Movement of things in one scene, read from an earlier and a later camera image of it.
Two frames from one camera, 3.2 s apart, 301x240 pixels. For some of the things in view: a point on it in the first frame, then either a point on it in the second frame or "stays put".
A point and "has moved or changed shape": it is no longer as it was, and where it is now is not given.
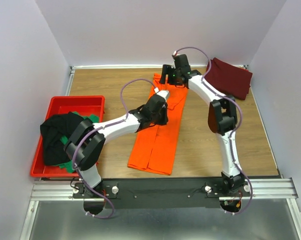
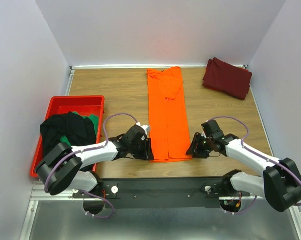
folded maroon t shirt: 229,80 stays put
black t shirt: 52,128 stays put
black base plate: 160,193 stays put
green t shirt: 69,167 stays put
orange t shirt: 154,147 has moved or changed shape
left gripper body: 164,116 -> 145,149
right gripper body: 164,73 -> 197,145
